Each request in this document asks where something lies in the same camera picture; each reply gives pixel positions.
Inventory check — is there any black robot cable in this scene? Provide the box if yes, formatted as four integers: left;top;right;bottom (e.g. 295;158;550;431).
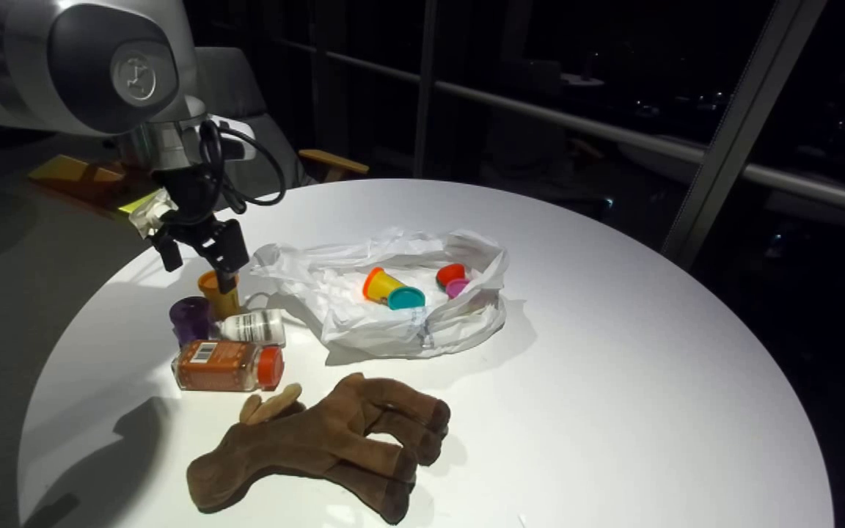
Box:
197;116;290;214

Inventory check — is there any wooden chair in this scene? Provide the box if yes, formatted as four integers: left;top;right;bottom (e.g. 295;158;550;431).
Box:
25;145;373;214

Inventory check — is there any teal lid play-doh tub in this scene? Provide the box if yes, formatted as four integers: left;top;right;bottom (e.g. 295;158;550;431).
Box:
389;287;427;312

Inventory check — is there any red lid play-doh tub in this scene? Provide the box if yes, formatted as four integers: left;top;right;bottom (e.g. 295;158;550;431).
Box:
439;261;466;292

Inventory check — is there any pink lid play-doh tub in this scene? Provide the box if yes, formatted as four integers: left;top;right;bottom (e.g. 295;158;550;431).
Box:
446;280;469;300

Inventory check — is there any white plastic bag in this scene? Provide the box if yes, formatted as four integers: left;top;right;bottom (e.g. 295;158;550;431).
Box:
245;232;508;358

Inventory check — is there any metal window rail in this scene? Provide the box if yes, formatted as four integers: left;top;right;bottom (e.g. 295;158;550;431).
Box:
273;0;845;261

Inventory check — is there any yellow wrist camera box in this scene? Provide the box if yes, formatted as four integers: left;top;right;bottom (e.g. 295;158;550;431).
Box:
120;189;176;237

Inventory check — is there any white pill bottle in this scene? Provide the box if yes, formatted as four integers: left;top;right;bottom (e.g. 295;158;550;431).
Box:
217;312;286;347

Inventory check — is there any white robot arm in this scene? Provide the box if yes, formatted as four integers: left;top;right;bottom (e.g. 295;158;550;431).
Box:
0;0;251;292

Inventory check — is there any yellow play-doh tub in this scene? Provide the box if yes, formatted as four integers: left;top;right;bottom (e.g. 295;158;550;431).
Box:
197;273;241;320

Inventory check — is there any brown plush moose toy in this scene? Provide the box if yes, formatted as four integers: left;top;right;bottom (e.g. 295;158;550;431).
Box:
185;372;452;526

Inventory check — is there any brown spice bottle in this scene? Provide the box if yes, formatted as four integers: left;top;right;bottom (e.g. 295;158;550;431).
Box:
175;340;286;393

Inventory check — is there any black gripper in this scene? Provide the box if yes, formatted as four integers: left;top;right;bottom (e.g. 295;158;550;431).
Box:
151;168;251;292

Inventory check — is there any orange lid play-doh tub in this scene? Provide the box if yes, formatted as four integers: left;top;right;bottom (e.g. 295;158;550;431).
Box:
361;267;399;306

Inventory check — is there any purple play-doh tub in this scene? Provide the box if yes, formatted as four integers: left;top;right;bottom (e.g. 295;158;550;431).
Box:
169;296;213;344

